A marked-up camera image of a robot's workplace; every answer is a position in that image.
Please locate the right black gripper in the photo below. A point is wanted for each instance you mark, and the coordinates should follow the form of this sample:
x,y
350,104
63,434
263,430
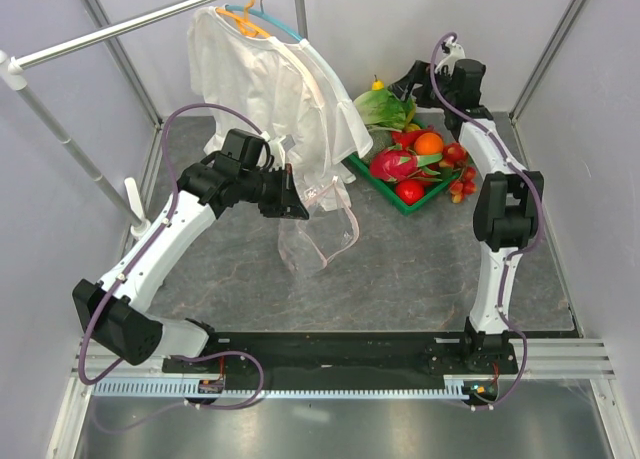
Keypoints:
x,y
419,73

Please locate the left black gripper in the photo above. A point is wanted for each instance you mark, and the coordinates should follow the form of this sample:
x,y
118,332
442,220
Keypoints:
x,y
293,205

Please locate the green lettuce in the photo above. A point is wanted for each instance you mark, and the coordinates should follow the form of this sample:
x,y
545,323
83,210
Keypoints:
x,y
381,108

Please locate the clear pink-dotted zip bag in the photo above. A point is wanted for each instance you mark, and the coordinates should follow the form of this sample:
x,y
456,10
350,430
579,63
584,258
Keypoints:
x,y
308,246

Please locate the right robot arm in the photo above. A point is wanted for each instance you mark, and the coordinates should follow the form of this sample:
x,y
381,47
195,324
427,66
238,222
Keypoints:
x,y
506,219

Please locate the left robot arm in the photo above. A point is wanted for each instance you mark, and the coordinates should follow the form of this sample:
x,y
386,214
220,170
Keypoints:
x,y
113,310

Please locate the yellow pear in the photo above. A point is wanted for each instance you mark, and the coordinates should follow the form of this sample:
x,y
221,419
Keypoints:
x,y
377,84

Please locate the red pepper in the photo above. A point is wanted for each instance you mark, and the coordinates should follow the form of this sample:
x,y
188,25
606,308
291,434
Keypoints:
x,y
406,139

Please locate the green melon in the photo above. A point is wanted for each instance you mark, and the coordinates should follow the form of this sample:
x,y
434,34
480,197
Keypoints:
x,y
381,140

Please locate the orange fruit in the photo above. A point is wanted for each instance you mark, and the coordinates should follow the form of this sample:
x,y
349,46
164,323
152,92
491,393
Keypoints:
x,y
429,143

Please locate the pink dragon fruit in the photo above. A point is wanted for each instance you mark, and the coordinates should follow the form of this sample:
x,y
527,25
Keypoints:
x,y
395,164

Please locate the red lychee bunch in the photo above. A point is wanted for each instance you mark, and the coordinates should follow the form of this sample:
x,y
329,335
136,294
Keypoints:
x,y
456,165

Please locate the green plastic tray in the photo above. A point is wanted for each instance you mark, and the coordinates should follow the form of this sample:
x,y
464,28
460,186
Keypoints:
x,y
433,184

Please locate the red tomato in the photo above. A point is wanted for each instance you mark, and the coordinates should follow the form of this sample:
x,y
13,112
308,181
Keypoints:
x,y
410,191

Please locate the white t-shirt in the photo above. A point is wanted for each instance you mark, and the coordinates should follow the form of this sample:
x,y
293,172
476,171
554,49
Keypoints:
x,y
285,90

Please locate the teal clothes hanger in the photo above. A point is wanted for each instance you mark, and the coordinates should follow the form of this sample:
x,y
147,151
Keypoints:
x,y
280,29

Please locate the orange clothes hanger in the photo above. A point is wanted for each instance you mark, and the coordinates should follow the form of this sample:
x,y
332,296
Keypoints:
x,y
242,21

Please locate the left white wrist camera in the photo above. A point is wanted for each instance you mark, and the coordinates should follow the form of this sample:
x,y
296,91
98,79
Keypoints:
x,y
280,146

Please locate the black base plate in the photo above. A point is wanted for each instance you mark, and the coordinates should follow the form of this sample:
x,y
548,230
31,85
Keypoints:
x,y
356,359

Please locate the light blue cable duct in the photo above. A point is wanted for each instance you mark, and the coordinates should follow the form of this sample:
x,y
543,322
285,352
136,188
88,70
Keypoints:
x,y
196,388

